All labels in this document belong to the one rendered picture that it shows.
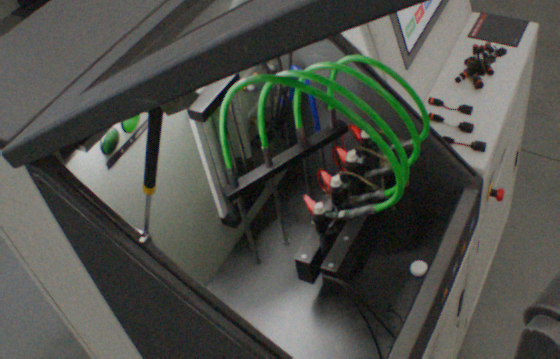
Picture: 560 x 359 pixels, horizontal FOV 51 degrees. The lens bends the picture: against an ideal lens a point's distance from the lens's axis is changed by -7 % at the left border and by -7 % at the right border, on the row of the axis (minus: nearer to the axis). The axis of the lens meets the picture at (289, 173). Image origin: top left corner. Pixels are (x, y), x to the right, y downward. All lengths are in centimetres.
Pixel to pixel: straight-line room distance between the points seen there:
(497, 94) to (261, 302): 83
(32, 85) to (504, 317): 187
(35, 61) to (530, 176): 226
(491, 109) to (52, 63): 109
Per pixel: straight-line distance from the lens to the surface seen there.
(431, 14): 174
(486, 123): 163
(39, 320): 278
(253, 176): 135
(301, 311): 144
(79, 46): 116
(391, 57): 150
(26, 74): 115
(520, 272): 255
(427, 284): 132
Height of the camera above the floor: 204
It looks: 44 degrees down
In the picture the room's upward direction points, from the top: 11 degrees counter-clockwise
